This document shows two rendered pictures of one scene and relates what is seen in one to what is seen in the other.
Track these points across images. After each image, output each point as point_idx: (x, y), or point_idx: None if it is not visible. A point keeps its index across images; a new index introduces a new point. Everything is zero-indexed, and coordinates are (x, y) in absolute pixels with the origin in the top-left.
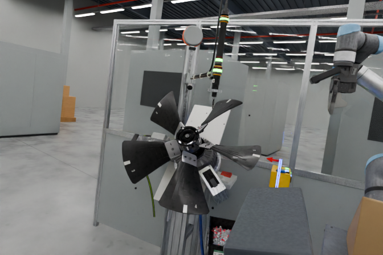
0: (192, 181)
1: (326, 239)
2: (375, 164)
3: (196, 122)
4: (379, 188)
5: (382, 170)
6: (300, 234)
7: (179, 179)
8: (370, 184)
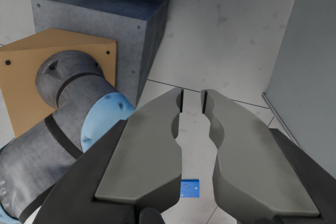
0: None
1: (94, 12)
2: (80, 111)
3: None
4: (59, 91)
5: (60, 109)
6: None
7: None
8: (71, 84)
